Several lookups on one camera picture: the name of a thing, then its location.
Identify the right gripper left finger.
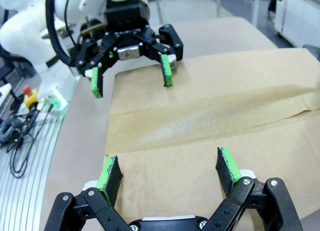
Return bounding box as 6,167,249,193
46,154,141,231

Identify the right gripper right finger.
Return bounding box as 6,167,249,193
203,147,305,231

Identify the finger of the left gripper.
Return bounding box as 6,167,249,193
74,36,119,100
136,23,185,88

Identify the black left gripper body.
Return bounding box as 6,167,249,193
103,0,156,61

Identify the brown cardboard shipping box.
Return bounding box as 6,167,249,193
102,47,320,231

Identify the yellow red emergency stop button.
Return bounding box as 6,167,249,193
22,85,40,109

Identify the grey legged table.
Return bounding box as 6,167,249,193
147,0,271,29

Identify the white lab cabinet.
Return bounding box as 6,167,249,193
274,0,320,50

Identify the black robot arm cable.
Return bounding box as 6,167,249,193
44,0,79,67

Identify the thin black cable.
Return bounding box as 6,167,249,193
9,103,52,179

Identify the grey coiled cable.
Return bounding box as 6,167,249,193
0,114,27,148

